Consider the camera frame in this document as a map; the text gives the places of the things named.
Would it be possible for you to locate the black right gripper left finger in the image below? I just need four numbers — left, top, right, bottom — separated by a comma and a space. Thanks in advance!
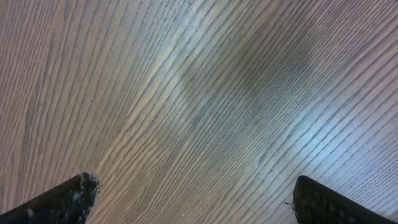
1, 172, 100, 224

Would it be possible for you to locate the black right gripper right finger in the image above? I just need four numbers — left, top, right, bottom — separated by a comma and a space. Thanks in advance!
292, 175, 395, 224

